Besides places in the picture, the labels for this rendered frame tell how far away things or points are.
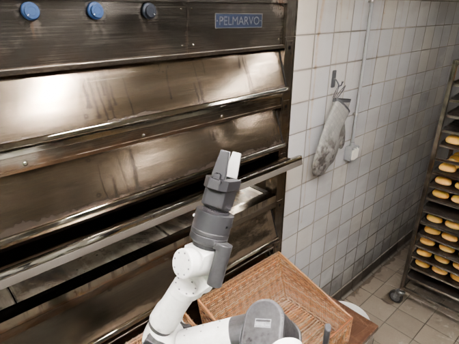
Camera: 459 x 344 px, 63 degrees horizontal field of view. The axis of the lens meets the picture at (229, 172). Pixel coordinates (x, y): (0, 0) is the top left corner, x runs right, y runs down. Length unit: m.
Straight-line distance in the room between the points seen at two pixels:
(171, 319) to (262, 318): 0.21
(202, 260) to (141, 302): 0.79
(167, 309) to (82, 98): 0.65
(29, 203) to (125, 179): 0.30
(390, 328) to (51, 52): 2.66
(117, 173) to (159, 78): 0.35
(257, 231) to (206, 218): 1.11
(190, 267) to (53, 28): 0.73
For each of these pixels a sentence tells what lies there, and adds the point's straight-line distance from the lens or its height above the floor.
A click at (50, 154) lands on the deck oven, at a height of 1.66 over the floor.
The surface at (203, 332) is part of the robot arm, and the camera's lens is 0.97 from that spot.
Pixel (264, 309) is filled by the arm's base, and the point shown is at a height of 1.42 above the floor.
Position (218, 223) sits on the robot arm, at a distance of 0.81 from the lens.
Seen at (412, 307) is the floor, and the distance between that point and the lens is 3.26.
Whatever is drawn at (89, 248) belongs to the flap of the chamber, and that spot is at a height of 1.41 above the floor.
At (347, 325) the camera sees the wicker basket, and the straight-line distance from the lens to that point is 1.92.
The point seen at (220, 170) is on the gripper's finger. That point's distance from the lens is 0.79.
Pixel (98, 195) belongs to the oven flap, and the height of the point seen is 1.50.
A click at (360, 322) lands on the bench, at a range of 2.15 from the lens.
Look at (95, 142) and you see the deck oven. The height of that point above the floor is 1.66.
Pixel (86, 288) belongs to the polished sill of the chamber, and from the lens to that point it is 1.43.
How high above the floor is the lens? 2.05
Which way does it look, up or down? 24 degrees down
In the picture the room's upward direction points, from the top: straight up
